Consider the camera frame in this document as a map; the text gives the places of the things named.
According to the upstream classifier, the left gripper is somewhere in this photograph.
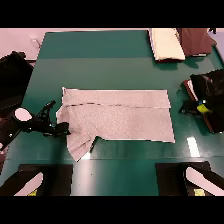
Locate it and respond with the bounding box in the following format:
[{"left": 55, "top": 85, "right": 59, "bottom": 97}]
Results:
[{"left": 42, "top": 121, "right": 71, "bottom": 138}]

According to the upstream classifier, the grey T-shirt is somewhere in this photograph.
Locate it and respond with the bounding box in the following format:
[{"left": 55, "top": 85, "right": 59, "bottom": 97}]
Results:
[{"left": 55, "top": 87, "right": 176, "bottom": 163}]

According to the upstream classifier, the cream garment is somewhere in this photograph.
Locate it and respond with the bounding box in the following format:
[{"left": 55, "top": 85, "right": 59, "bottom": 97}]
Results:
[{"left": 148, "top": 28, "right": 187, "bottom": 63}]

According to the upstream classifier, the black garment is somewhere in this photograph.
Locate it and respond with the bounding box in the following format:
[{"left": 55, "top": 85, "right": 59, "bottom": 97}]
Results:
[{"left": 179, "top": 68, "right": 224, "bottom": 134}]

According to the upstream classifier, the dark brown garment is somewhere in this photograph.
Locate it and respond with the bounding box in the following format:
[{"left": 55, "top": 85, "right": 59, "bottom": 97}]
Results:
[{"left": 176, "top": 28, "right": 218, "bottom": 58}]

